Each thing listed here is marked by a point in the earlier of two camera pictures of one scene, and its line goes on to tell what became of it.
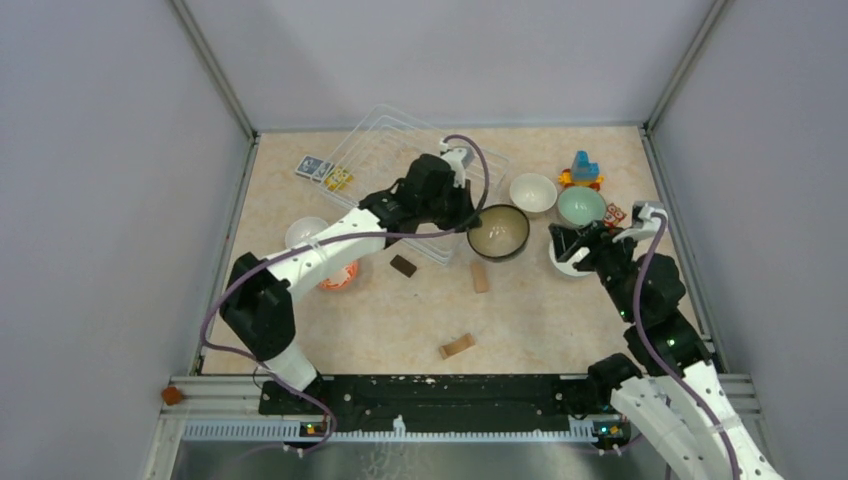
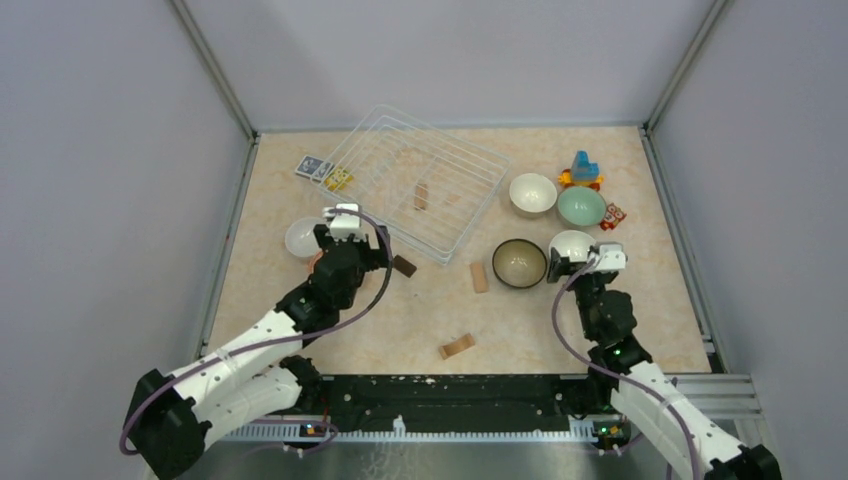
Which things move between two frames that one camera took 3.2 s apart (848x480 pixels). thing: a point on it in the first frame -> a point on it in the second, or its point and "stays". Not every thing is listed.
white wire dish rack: x=376 y=153 stays
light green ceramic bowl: x=581 y=206 stays
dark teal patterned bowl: x=504 y=231 -> x=519 y=263
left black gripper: x=464 y=206 -> x=376 y=257
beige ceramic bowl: x=533 y=192 stays
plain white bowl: x=303 y=229 stays
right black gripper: x=597 y=236 -> x=560 y=266
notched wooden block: x=452 y=348 stays
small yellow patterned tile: x=338 y=179 stays
